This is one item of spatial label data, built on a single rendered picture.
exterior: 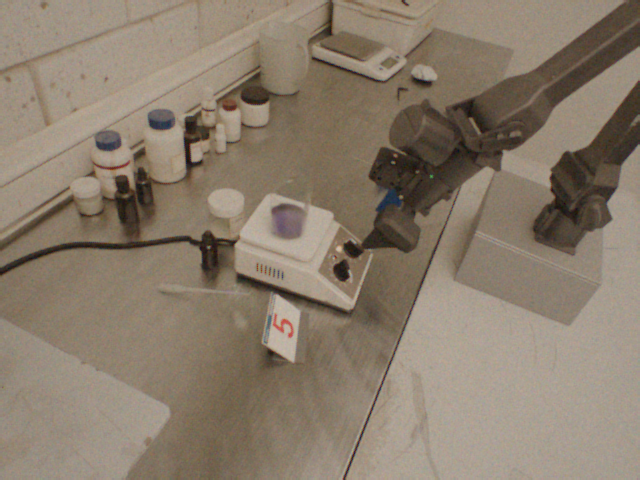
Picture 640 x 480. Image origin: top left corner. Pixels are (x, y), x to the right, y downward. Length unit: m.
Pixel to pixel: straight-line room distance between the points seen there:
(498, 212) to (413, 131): 0.31
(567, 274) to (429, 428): 0.32
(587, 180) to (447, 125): 0.23
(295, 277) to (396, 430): 0.26
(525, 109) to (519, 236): 0.28
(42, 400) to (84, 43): 0.60
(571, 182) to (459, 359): 0.30
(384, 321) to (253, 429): 0.26
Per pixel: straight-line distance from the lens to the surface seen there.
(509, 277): 0.84
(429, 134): 0.58
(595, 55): 0.62
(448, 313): 0.81
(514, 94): 0.62
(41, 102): 0.96
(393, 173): 0.63
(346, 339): 0.73
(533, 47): 2.03
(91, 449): 0.65
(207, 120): 1.15
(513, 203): 0.88
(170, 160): 0.95
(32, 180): 0.92
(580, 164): 0.75
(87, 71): 1.00
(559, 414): 0.78
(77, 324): 0.77
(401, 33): 1.67
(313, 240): 0.73
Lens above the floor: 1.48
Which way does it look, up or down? 41 degrees down
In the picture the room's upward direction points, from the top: 10 degrees clockwise
